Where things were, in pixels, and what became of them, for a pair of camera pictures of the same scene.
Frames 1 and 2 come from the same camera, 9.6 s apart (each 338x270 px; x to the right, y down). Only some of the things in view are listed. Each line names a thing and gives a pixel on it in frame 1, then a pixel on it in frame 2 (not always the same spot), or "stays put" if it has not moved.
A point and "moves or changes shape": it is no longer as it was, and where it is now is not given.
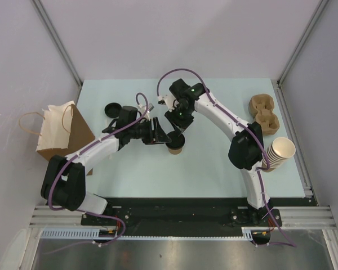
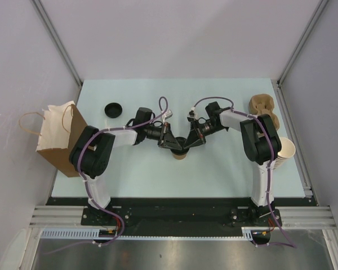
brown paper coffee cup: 174,151 moves or changes shape
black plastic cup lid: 112,109 stays put
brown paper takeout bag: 62,129 stays put
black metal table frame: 180,217 stays put
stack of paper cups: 281,149 stays put
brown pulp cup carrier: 261,106 stays put
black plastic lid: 176,142 moves or changes shape
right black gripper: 174,120 to 196,134
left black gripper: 159,136 to 167,140
